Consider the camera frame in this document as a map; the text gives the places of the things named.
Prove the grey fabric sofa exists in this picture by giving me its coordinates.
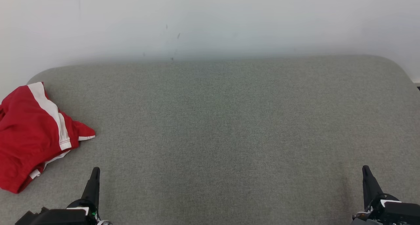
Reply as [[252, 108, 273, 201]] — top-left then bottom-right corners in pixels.
[[0, 54, 420, 225]]

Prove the black left camera bracket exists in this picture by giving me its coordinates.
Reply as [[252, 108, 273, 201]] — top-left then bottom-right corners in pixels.
[[15, 207, 88, 225]]

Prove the black right camera bracket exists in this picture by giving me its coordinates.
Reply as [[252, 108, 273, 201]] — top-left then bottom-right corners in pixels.
[[377, 200, 420, 225]]

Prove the black camera bracket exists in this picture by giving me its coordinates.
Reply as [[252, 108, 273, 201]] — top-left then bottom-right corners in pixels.
[[377, 200, 420, 225], [15, 207, 88, 225]]

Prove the red shorts white stripe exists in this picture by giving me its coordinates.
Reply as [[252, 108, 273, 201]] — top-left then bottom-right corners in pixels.
[[0, 82, 96, 194]]

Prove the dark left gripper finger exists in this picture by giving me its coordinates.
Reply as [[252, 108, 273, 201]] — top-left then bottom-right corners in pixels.
[[81, 167, 100, 208]]

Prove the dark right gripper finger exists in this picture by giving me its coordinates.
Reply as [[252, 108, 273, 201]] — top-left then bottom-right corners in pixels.
[[362, 165, 384, 210]]

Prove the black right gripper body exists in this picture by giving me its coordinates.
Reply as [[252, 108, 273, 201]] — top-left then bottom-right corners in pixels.
[[353, 194, 399, 225]]

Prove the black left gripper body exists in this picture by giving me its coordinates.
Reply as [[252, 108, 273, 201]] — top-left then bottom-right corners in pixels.
[[67, 199, 112, 225]]

